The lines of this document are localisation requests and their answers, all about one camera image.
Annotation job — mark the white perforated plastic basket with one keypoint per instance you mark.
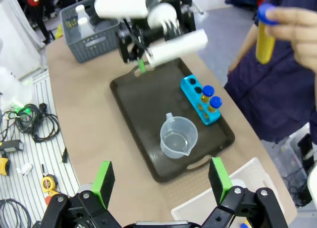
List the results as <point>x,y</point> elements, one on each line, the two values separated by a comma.
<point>250,176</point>

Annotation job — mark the person torso in navy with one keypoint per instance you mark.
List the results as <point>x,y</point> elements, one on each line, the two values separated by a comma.
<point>272,97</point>

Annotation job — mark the person hand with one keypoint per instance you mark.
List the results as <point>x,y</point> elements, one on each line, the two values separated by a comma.
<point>302,32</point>

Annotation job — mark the small white plastic part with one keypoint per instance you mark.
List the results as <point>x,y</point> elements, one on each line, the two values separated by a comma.
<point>24,169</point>

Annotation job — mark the blue test tube rack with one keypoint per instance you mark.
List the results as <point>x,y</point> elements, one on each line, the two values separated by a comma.
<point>195,106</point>

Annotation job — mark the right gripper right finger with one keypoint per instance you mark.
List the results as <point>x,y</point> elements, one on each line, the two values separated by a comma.
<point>219,181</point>

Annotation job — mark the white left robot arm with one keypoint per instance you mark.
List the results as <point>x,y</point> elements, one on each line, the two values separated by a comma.
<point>121,3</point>

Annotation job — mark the dark grey plastic tray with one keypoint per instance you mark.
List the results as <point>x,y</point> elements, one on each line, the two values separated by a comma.
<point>143,109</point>

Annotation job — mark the yellow tape measure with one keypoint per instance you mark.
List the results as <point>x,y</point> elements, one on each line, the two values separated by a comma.
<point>48,183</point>

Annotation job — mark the blue capped tube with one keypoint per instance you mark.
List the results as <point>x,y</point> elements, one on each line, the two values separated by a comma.
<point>244,225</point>

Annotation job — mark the white plastic jug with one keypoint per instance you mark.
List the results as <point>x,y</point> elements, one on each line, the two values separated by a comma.
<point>12,87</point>

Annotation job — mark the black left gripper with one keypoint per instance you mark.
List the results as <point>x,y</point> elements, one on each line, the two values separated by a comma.
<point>131,45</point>

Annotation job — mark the yellow tube with blue cap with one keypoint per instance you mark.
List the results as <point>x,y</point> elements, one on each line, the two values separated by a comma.
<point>216,102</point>
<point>208,91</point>
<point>265,45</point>

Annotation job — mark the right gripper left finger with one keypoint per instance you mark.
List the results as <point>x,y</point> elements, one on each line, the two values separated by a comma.
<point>105,186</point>

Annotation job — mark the grey basket with label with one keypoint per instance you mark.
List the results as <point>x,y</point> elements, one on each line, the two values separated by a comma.
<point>91,47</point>

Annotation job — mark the clear plastic measuring cup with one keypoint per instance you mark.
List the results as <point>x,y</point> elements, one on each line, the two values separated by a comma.
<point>178,136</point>

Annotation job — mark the yellow black hand tool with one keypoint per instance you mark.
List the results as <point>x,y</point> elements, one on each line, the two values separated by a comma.
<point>3,166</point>

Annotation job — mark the white plastic bottle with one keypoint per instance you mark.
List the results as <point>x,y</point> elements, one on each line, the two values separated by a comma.
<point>80,10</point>
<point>84,27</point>

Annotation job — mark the small black flat part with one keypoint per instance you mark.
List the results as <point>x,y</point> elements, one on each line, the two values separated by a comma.
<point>65,155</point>

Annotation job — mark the clear plastic storage box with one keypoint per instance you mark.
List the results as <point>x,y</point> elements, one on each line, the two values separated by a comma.
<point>289,153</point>

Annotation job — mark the grey handheld device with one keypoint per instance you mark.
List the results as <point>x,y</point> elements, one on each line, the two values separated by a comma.
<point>11,146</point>

